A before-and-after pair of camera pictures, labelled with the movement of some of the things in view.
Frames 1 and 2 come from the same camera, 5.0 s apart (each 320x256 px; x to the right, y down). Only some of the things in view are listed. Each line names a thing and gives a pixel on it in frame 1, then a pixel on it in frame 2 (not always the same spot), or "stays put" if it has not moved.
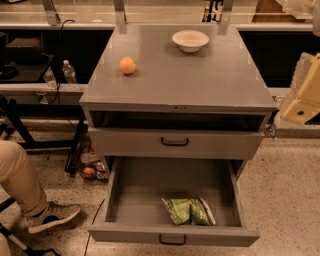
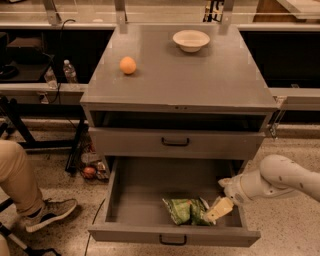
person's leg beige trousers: x=19 y=177 stays put
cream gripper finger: x=303 y=101 to x=245 y=192
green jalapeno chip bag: x=189 y=211 stays put
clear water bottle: x=69 y=72 stays put
